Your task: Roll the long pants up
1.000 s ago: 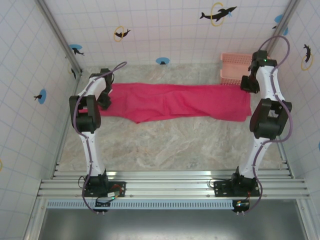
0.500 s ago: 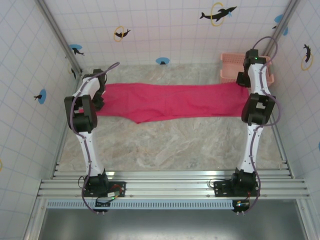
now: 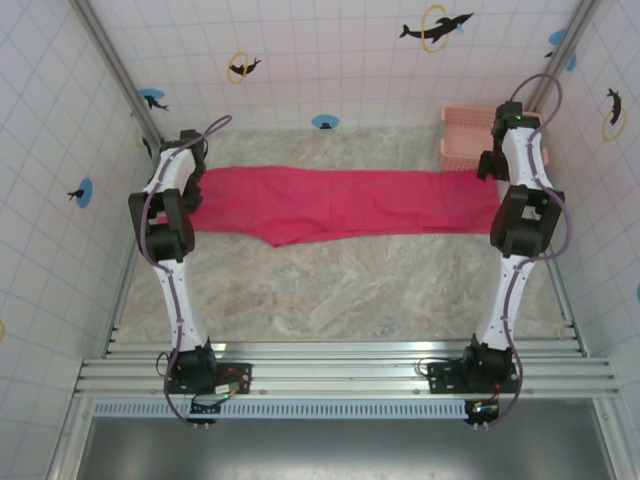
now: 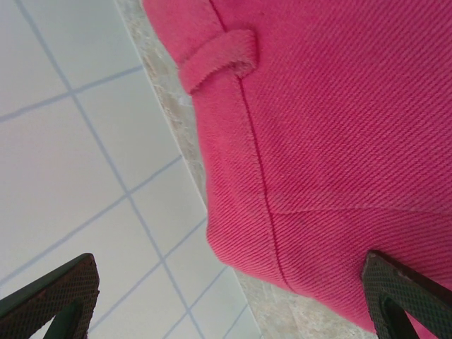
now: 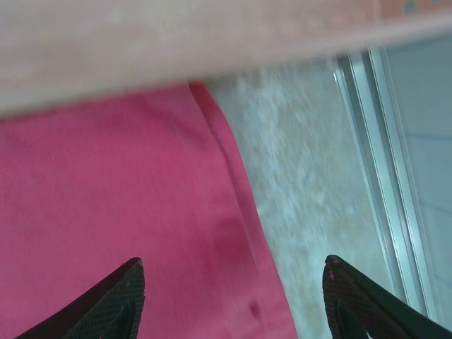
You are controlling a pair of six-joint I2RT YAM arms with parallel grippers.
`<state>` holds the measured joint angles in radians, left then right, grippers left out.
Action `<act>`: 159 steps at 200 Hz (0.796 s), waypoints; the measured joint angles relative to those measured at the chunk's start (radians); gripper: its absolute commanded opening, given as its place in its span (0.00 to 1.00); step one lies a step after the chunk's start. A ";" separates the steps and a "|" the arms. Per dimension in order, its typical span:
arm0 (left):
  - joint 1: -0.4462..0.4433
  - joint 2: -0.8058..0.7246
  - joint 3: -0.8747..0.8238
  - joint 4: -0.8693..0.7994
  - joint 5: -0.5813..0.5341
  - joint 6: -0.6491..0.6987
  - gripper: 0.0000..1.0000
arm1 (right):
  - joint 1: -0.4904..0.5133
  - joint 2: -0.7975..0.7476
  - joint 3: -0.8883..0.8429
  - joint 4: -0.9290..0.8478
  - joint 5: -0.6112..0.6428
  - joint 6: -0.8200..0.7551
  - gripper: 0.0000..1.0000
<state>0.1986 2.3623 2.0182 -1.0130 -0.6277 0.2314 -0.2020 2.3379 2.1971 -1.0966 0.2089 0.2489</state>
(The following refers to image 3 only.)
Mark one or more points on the pink long pants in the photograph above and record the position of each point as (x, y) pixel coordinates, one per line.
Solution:
(340, 200)

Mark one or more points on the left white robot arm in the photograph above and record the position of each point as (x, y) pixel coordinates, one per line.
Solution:
(176, 300)

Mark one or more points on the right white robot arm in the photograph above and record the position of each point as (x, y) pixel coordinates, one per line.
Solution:
(505, 300)

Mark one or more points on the pink plastic basket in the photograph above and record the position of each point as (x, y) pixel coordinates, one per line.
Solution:
(465, 135)

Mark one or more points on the blue blob sticker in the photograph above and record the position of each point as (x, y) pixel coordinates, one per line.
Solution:
(558, 37)

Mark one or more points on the small board with green light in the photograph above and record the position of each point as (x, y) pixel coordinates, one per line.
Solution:
(483, 410)

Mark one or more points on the aluminium frame post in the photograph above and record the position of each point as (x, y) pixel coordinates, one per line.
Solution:
(567, 47)
(117, 70)

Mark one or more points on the aluminium side rail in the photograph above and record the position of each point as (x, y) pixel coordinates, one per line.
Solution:
(565, 305)
(117, 295)

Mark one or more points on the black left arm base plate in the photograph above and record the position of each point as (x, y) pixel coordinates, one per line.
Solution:
(230, 377)

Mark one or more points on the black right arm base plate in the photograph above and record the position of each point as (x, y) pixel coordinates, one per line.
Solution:
(447, 375)

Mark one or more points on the aluminium mounting rail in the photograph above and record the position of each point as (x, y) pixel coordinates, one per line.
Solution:
(345, 370)

